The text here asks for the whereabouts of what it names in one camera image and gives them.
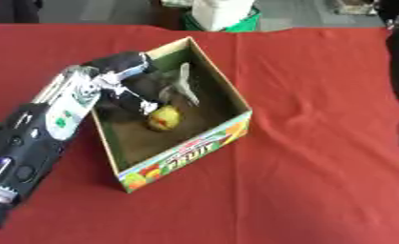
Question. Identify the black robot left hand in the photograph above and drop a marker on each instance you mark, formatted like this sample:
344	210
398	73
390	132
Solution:
122	81

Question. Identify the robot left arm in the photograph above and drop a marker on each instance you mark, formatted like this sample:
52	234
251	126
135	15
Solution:
24	149

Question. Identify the open cardboard box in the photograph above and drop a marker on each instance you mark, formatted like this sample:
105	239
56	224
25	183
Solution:
174	127

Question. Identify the grey soft toy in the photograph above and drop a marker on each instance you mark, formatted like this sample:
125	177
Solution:
177	85

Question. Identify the yellow toy fruit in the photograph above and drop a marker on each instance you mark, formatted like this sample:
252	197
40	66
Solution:
164	118

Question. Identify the green and white container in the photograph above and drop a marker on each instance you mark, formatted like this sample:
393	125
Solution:
222	14

